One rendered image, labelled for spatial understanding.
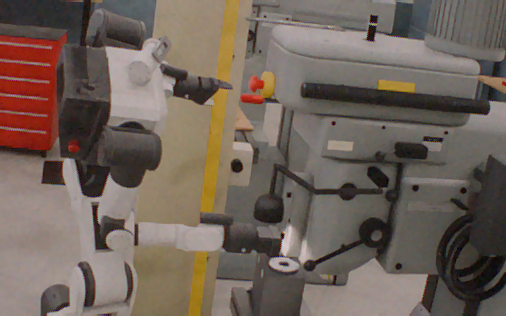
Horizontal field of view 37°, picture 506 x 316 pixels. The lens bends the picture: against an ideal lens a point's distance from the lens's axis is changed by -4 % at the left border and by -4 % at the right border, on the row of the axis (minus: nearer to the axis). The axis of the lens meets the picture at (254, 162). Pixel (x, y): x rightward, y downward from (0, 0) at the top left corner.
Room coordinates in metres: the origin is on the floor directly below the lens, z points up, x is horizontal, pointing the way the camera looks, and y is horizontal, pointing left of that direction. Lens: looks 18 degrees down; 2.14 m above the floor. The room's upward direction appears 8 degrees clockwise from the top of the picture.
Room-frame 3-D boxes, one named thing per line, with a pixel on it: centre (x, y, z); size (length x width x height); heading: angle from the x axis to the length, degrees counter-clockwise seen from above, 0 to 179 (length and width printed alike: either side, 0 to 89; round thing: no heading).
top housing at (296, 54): (1.82, -0.24, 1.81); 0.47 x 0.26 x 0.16; 104
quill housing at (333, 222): (1.81, -0.23, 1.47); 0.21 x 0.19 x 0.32; 14
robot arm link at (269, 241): (2.09, -0.04, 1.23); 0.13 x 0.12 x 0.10; 11
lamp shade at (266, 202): (1.73, -0.05, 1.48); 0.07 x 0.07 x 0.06
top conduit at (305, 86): (1.68, -0.30, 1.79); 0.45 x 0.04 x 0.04; 104
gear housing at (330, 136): (1.82, -0.27, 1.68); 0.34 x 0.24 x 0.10; 104
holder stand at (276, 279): (2.16, -0.12, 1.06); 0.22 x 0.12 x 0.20; 8
